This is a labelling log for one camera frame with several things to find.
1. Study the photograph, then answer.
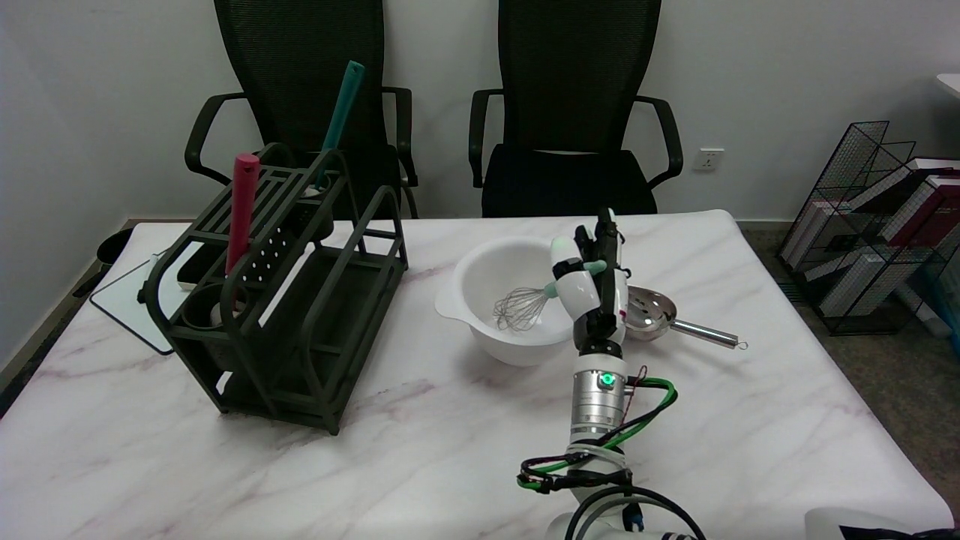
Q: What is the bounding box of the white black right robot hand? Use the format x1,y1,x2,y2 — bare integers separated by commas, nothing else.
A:
550,208,631,353

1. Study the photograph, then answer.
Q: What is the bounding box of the whisk with mint handle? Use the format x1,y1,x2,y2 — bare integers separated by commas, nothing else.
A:
493,259,608,332

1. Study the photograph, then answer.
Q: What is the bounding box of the stainless steel scoop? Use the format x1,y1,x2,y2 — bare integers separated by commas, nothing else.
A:
625,286,749,351

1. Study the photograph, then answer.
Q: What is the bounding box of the white mixing bowl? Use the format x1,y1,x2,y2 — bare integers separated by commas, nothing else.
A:
435,237,601,367

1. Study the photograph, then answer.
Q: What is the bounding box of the black mesh office chair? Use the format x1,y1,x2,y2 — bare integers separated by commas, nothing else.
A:
184,0,419,220
468,0,684,218

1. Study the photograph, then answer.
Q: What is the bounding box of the white paperback book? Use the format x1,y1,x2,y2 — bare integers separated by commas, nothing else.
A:
817,251,893,316

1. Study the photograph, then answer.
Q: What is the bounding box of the dark green utensil rack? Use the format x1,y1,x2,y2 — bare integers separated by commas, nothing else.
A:
137,142,410,436

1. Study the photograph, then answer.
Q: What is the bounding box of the maroon hardcover book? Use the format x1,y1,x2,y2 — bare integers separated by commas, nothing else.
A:
889,169,960,248

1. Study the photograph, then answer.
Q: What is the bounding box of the white board with black edge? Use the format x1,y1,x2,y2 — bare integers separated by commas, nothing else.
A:
90,225,196,356

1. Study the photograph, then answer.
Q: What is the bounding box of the black waste bin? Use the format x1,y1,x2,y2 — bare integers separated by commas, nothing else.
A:
96,228,134,265

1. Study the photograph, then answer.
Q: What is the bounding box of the black cable loop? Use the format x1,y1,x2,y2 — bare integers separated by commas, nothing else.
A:
566,486,706,540

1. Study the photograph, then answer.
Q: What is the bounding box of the black wire mesh rack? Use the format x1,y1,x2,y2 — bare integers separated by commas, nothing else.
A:
780,121,960,336

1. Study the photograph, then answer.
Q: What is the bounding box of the teal handled utensil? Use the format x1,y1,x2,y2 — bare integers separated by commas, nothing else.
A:
304,61,366,197

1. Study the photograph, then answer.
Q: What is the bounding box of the red handled utensil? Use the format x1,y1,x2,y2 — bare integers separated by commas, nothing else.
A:
225,153,261,312

